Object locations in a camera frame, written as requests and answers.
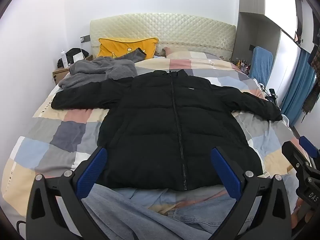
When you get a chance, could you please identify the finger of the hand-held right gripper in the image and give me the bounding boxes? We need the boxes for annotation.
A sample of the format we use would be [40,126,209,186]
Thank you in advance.
[299,135,320,159]
[282,141,316,178]

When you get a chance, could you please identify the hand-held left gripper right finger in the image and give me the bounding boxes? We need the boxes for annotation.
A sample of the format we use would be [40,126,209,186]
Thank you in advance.
[211,146,293,240]

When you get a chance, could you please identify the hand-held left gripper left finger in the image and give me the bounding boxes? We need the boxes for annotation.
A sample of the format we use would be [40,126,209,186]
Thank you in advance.
[25,146,108,240]

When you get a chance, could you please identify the black puffer jacket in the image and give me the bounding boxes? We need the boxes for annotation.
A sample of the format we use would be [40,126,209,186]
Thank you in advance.
[51,70,283,192]

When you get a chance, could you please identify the person's right hand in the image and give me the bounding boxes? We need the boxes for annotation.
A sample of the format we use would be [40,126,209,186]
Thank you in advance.
[294,197,314,222]

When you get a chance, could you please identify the light blue jeans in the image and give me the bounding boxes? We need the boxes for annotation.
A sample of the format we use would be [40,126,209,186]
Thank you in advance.
[166,197,253,232]

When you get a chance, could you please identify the checked bed quilt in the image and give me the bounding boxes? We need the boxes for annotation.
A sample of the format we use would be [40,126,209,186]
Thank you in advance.
[4,50,304,230]

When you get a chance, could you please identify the grey-blue cloth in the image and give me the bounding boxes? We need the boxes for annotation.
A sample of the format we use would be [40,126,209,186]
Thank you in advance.
[82,184,213,240]

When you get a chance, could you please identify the blue curtain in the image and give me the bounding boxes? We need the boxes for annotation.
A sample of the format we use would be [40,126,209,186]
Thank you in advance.
[281,47,317,128]

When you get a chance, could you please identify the black device on stand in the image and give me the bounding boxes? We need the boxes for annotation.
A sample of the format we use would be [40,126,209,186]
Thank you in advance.
[260,84,278,103]

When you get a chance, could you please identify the patterned hanging clothing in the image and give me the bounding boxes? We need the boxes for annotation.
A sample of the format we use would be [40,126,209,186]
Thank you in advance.
[301,42,320,117]

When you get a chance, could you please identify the white wardrobe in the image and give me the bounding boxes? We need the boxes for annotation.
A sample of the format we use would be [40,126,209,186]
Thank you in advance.
[231,0,315,103]

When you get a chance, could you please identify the blue towel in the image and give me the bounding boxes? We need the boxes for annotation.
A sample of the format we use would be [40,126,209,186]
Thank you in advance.
[249,46,273,85]

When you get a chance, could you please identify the grey fleece garment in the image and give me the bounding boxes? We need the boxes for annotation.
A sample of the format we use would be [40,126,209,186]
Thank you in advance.
[58,47,148,90]

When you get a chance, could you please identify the wooden nightstand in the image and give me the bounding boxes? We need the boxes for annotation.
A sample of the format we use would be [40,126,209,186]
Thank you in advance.
[52,66,72,85]

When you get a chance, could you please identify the group of cosmetic bottles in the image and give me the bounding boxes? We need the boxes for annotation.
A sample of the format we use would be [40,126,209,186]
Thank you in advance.
[234,59,252,74]

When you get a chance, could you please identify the black bag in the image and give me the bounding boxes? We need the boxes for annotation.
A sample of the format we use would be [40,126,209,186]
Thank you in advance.
[57,47,90,68]

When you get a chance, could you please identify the checked pillow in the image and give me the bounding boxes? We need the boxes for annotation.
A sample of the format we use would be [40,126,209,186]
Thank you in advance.
[162,47,222,60]

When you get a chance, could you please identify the yellow pillow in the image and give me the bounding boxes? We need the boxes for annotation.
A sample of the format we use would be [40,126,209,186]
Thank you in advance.
[96,37,159,58]

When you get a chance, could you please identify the cream quilted headboard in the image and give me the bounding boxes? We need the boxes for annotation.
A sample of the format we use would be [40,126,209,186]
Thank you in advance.
[89,12,237,60]

